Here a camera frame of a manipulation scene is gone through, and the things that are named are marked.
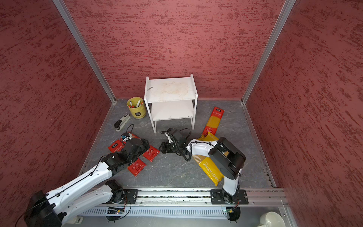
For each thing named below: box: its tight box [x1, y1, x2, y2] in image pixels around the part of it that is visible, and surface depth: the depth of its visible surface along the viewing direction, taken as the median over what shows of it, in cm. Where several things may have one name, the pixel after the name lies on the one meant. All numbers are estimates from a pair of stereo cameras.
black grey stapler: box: [113, 113, 131, 132], surface depth 105 cm
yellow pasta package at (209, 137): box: [197, 131, 220, 142], surface depth 97 cm
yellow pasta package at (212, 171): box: [191, 154, 225, 187], surface depth 83 cm
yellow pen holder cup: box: [126, 96, 147, 120], surface depth 103 cm
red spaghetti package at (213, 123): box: [201, 106, 225, 138], surface depth 109 cm
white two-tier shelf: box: [143, 73, 198, 133], surface depth 84 cm
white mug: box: [256, 211, 286, 227], surface depth 63 cm
